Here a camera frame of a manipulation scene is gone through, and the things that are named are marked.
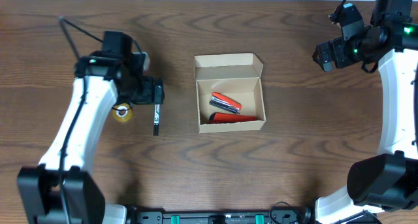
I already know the green black whiteboard marker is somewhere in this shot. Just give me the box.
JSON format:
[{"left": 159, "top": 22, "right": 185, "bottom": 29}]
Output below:
[{"left": 153, "top": 104, "right": 161, "bottom": 136}]

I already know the red stapler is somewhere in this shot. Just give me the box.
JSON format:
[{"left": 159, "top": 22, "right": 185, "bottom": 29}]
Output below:
[{"left": 209, "top": 92, "right": 242, "bottom": 114}]

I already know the red utility knife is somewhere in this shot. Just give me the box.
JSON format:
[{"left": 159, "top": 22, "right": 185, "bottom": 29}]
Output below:
[{"left": 208, "top": 112, "right": 257, "bottom": 124}]

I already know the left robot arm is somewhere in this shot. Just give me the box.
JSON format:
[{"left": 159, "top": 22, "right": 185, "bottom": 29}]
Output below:
[{"left": 17, "top": 31, "right": 164, "bottom": 224}]

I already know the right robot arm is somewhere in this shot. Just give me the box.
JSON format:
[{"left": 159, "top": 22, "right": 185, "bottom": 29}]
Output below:
[{"left": 303, "top": 0, "right": 417, "bottom": 223}]

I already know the yellow tape roll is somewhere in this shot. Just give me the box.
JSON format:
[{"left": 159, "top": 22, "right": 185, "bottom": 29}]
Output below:
[{"left": 112, "top": 103, "right": 133, "bottom": 123}]

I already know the open cardboard box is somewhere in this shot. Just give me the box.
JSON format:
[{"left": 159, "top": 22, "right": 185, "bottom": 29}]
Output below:
[{"left": 194, "top": 53, "right": 266, "bottom": 133}]

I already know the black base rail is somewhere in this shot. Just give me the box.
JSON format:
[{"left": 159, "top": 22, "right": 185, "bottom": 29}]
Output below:
[{"left": 126, "top": 208, "right": 314, "bottom": 224}]

